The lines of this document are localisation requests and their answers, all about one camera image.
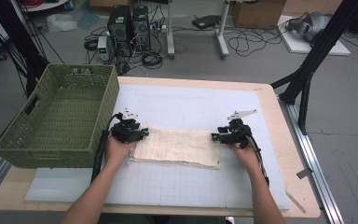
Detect grey helmet device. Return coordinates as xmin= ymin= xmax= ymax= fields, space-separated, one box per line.
xmin=287 ymin=11 xmax=332 ymax=44

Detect person's left hand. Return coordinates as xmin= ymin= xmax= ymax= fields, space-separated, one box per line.
xmin=103 ymin=135 xmax=138 ymax=171

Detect brown cardboard box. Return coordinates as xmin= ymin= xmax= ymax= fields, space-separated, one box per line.
xmin=231 ymin=0 xmax=288 ymax=31

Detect white grid mat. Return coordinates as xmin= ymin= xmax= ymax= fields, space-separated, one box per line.
xmin=24 ymin=83 xmax=292 ymax=211

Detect grey tape piece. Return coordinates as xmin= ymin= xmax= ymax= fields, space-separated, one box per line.
xmin=296 ymin=167 xmax=314 ymax=180

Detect large black computer tower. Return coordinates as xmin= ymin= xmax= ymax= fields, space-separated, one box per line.
xmin=106 ymin=5 xmax=134 ymax=58

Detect white desk leg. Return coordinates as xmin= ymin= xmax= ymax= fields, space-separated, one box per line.
xmin=215 ymin=0 xmax=231 ymax=60
xmin=166 ymin=0 xmax=176 ymax=60

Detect clear plastic bag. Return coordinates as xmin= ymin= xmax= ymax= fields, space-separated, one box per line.
xmin=46 ymin=12 xmax=79 ymax=34

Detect coiled black cable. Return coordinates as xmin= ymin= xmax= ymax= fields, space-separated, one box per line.
xmin=141 ymin=50 xmax=165 ymax=70

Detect small white power supply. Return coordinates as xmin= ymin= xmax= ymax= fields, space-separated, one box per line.
xmin=97 ymin=35 xmax=110 ymax=63

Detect black flat device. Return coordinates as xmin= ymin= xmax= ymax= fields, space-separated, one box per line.
xmin=191 ymin=14 xmax=222 ymax=31

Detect thin wooden stick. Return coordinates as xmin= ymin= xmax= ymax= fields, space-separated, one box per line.
xmin=284 ymin=189 xmax=307 ymax=215

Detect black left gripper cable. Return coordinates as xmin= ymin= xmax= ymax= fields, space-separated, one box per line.
xmin=90 ymin=112 xmax=123 ymax=185

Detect person's right hand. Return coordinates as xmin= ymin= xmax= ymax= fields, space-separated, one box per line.
xmin=227 ymin=139 xmax=262 ymax=177

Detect white floor board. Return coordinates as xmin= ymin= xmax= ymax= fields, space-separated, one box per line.
xmin=278 ymin=14 xmax=352 ymax=57

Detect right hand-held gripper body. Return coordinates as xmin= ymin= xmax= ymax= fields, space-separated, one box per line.
xmin=219 ymin=108 xmax=258 ymax=149

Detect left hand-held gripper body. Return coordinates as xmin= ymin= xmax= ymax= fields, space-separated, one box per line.
xmin=110 ymin=107 xmax=144 ymax=145

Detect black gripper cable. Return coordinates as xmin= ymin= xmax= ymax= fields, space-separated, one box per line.
xmin=90 ymin=112 xmax=123 ymax=185
xmin=244 ymin=123 xmax=270 ymax=189

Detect green woven basket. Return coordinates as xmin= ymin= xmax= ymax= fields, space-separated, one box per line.
xmin=0 ymin=63 xmax=120 ymax=170

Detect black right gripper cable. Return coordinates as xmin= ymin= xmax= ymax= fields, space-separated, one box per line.
xmin=244 ymin=123 xmax=270 ymax=189

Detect black metal stand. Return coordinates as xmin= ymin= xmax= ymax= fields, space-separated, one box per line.
xmin=269 ymin=0 xmax=358 ymax=136
xmin=0 ymin=0 xmax=50 ymax=97

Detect cream printed cloth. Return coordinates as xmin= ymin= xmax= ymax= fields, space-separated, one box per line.
xmin=127 ymin=126 xmax=222 ymax=171

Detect person's dark trousers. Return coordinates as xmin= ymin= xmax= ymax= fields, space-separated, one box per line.
xmin=97 ymin=214 xmax=231 ymax=224

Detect slim black computer tower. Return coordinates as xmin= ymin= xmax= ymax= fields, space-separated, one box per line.
xmin=131 ymin=5 xmax=152 ymax=52

